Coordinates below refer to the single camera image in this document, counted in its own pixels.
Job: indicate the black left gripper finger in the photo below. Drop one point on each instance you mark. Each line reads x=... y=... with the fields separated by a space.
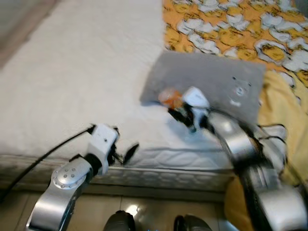
x=131 y=151

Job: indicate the grey bear face pillow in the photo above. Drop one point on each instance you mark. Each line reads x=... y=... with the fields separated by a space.
x=202 y=72

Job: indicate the yellow egg cartoon blanket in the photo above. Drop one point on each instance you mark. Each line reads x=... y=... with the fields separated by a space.
x=231 y=29

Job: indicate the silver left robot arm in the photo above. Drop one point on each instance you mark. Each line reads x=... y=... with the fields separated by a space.
x=57 y=192

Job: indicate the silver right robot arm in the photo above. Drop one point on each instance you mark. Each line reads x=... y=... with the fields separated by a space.
x=231 y=139

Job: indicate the dark robot left leg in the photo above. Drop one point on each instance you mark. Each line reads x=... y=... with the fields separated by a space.
x=119 y=222

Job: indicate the dark robot leg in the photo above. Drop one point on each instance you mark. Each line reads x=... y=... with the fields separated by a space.
x=119 y=222
x=192 y=224

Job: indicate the white quilted mattress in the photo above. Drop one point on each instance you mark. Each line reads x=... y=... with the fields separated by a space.
x=72 y=72

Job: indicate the dark robot right leg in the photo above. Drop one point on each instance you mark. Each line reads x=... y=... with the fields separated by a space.
x=192 y=224

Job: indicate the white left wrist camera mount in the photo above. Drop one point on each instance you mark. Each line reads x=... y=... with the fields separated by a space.
x=103 y=139

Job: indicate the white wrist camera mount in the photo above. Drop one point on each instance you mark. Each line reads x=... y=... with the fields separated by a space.
x=103 y=139
x=195 y=98

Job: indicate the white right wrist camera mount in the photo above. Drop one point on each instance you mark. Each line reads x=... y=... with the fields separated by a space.
x=195 y=98

